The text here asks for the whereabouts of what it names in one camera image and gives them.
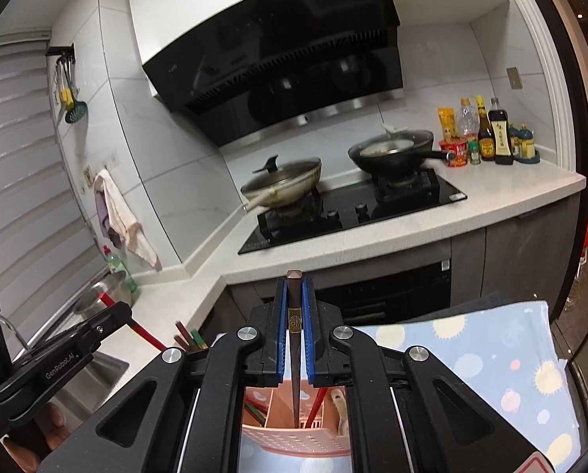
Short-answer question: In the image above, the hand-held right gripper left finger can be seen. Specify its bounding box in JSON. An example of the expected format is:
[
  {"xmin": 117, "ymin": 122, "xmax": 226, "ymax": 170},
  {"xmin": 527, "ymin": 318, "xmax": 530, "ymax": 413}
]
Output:
[{"xmin": 80, "ymin": 276, "xmax": 295, "ymax": 473}]

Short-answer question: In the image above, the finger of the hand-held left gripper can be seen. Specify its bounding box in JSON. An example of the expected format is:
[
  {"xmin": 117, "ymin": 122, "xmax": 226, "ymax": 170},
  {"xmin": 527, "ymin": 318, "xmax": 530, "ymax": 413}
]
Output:
[{"xmin": 8, "ymin": 300, "xmax": 133, "ymax": 370}]

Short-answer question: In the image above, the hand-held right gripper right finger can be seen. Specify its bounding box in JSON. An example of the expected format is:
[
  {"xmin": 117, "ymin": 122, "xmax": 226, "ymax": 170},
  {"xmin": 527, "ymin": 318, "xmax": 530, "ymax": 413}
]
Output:
[{"xmin": 299, "ymin": 276, "xmax": 545, "ymax": 473}]

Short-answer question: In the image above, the dark brown chopstick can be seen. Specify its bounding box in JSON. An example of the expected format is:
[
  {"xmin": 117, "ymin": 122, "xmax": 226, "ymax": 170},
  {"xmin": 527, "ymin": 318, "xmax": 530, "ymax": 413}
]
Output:
[{"xmin": 286, "ymin": 270, "xmax": 304, "ymax": 427}]

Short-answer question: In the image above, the red chopstick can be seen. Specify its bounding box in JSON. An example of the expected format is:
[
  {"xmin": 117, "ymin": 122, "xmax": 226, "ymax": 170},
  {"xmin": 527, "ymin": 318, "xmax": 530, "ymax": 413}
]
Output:
[
  {"xmin": 98, "ymin": 293, "xmax": 167, "ymax": 352},
  {"xmin": 306, "ymin": 388, "xmax": 326, "ymax": 427},
  {"xmin": 245, "ymin": 401, "xmax": 270, "ymax": 425}
]

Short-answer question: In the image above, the white ceramic spoon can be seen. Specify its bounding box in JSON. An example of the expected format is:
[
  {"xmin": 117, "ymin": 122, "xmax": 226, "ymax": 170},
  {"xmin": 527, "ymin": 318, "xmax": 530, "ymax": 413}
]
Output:
[{"xmin": 330, "ymin": 390, "xmax": 349, "ymax": 437}]

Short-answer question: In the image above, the pink perforated utensil holder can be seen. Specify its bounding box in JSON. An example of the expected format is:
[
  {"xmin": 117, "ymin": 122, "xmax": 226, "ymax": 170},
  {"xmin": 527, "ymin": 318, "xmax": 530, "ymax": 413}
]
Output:
[{"xmin": 242, "ymin": 387, "xmax": 354, "ymax": 456}]

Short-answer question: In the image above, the person's left hand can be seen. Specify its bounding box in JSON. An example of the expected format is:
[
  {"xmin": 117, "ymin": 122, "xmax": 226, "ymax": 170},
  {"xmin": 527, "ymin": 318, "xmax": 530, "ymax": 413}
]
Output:
[{"xmin": 1, "ymin": 399, "xmax": 75, "ymax": 473}]

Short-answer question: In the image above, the stainless steel pot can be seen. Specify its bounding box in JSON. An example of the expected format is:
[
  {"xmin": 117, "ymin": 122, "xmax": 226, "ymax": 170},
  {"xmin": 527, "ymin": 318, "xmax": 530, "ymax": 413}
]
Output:
[{"xmin": 72, "ymin": 270, "xmax": 134, "ymax": 321}]

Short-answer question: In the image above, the stainless steel sink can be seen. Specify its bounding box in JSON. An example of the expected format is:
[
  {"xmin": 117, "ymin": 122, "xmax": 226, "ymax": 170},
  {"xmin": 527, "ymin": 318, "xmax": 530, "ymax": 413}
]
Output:
[{"xmin": 67, "ymin": 350, "xmax": 130, "ymax": 405}]

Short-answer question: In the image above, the chrome faucet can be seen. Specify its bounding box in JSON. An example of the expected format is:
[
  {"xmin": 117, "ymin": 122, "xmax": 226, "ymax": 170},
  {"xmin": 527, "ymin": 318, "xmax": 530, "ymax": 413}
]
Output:
[{"xmin": 0, "ymin": 314, "xmax": 31, "ymax": 356}]

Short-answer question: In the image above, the green dish soap bottle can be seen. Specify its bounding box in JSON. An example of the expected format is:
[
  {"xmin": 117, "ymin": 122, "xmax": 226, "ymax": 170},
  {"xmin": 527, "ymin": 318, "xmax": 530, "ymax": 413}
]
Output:
[{"xmin": 103, "ymin": 245, "xmax": 138, "ymax": 292}]

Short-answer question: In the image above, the black built-in oven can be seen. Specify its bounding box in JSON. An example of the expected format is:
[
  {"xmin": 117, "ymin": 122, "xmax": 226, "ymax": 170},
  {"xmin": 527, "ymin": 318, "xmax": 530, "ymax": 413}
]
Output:
[{"xmin": 259, "ymin": 256, "xmax": 453, "ymax": 328}]

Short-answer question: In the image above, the purple towel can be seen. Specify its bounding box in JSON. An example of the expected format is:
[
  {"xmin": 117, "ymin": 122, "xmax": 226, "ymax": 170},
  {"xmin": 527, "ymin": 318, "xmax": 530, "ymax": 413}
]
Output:
[{"xmin": 94, "ymin": 172, "xmax": 127, "ymax": 250}]

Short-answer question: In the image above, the pink white towel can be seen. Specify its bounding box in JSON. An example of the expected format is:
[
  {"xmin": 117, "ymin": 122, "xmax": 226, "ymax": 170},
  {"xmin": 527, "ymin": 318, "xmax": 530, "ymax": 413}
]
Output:
[{"xmin": 97, "ymin": 168, "xmax": 163, "ymax": 272}]

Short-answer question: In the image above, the black gas stove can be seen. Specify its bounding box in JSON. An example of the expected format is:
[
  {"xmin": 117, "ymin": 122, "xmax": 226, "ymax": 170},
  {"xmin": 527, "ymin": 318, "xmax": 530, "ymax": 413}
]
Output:
[{"xmin": 237, "ymin": 168, "xmax": 468, "ymax": 256}]

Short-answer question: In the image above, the steel wok with lid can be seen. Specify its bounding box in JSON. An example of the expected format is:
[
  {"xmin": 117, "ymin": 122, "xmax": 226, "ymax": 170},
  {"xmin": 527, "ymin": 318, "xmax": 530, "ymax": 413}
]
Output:
[{"xmin": 239, "ymin": 155, "xmax": 324, "ymax": 214}]

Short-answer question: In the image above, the white window blind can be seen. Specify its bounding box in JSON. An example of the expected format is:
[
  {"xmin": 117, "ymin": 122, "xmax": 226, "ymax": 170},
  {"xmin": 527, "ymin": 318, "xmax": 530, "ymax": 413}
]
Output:
[{"xmin": 0, "ymin": 34, "xmax": 112, "ymax": 356}]

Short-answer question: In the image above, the black wok with glass lid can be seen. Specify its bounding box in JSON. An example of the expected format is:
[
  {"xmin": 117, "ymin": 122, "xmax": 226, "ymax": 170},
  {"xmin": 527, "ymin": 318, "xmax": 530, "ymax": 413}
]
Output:
[{"xmin": 348, "ymin": 123, "xmax": 456, "ymax": 178}]

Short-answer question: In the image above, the blue dotted tablecloth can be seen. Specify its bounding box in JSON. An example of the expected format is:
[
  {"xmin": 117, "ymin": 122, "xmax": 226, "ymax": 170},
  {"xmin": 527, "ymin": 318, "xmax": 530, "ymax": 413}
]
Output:
[{"xmin": 210, "ymin": 298, "xmax": 582, "ymax": 473}]

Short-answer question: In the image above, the red noodle cup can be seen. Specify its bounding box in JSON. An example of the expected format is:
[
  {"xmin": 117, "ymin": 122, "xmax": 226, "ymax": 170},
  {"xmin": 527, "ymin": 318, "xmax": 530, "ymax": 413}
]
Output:
[{"xmin": 439, "ymin": 138, "xmax": 472, "ymax": 168}]

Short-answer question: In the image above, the yellow seasoning packet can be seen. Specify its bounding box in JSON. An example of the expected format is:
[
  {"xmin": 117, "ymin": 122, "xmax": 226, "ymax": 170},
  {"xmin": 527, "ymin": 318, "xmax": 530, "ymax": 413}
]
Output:
[{"xmin": 438, "ymin": 107, "xmax": 458, "ymax": 141}]

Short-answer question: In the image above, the clear plastic bottle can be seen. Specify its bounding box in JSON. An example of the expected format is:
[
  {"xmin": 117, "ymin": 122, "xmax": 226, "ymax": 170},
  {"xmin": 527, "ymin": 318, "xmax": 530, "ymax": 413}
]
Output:
[{"xmin": 455, "ymin": 97, "xmax": 480, "ymax": 141}]

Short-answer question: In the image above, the yellow cap sauce bottle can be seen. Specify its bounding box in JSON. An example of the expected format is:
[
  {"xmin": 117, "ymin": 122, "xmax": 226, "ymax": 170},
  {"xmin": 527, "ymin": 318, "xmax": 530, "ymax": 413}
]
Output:
[{"xmin": 475, "ymin": 95, "xmax": 495, "ymax": 161}]

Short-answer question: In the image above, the black range hood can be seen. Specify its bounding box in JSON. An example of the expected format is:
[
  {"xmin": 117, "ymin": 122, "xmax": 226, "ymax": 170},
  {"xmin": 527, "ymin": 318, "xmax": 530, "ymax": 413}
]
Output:
[{"xmin": 141, "ymin": 0, "xmax": 405, "ymax": 147}]

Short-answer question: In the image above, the dark soy sauce bottle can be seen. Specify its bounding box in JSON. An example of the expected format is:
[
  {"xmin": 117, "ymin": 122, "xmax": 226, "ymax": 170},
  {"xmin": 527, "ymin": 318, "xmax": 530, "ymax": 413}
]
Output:
[{"xmin": 487, "ymin": 97, "xmax": 515, "ymax": 166}]

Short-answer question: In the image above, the seasoning jar rack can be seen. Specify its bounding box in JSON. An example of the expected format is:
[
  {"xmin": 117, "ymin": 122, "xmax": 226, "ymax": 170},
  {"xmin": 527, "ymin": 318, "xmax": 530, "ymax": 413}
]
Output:
[{"xmin": 509, "ymin": 123, "xmax": 541, "ymax": 163}]

